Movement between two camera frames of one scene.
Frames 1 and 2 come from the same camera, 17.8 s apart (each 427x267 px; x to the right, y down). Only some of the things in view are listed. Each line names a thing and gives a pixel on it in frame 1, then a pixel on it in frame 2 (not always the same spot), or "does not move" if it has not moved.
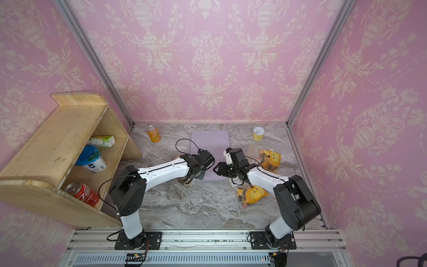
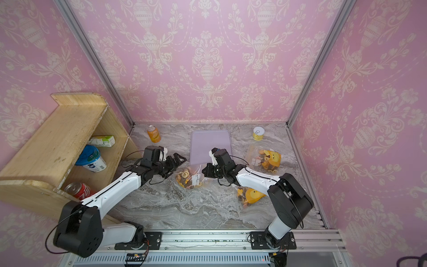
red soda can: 83,192 does not move
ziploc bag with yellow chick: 251,194 does not move
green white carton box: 102,141 does not move
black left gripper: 201,177 → 178,163
